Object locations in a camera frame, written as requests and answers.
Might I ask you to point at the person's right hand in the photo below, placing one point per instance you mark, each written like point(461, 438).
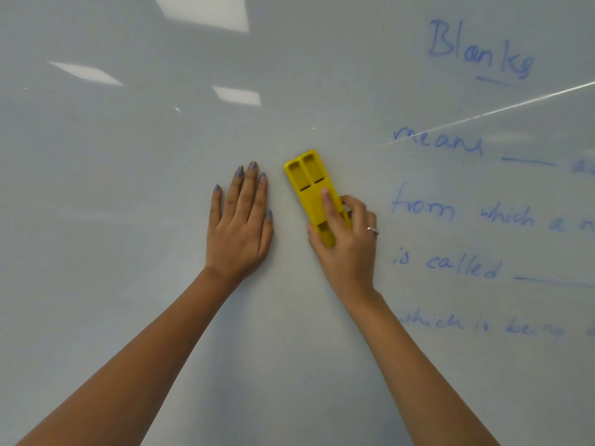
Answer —
point(348, 260)

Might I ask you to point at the person's right forearm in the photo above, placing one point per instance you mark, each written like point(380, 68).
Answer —
point(427, 380)

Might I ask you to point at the person's left hand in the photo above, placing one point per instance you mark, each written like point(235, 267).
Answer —
point(239, 236)

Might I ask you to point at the white whiteboard with blue writing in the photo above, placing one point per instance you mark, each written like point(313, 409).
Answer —
point(116, 227)

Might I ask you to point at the yellow whiteboard eraser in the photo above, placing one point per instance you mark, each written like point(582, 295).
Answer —
point(309, 185)

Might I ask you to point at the person's left forearm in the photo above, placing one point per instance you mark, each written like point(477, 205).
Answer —
point(121, 371)

